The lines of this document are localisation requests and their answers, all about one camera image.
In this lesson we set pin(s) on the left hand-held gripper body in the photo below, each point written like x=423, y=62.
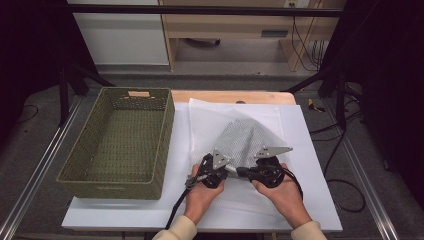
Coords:
x=220, y=160

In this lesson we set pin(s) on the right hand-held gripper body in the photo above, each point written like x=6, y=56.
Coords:
x=270, y=173

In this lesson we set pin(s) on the light blue jeans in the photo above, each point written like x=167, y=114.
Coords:
x=243, y=140

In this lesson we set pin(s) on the white mesh laundry bag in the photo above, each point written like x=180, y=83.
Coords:
x=206, y=123

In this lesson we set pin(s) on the green woven basket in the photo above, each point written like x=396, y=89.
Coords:
x=123, y=143

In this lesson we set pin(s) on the person's right hand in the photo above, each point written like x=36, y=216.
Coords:
x=286, y=200

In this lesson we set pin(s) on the person's left hand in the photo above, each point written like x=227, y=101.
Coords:
x=200, y=200

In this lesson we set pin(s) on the white board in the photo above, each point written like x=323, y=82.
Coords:
x=306, y=150

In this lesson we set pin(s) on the yellow and black tool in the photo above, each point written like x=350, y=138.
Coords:
x=313, y=106

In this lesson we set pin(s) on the black metal stand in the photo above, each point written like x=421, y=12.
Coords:
x=63, y=96
x=340, y=100

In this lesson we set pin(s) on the light wooden desk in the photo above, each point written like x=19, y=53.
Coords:
x=226, y=25

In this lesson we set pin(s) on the black horizontal bar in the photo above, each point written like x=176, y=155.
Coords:
x=200, y=10

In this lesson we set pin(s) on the black curtain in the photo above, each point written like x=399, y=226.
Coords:
x=30, y=50
x=393, y=83

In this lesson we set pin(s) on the white cabinet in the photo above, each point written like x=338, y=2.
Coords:
x=120, y=40

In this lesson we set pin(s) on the white power outlet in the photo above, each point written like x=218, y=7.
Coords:
x=296, y=3

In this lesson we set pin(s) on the aluminium rail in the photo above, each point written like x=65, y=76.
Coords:
x=366, y=186
x=36, y=176

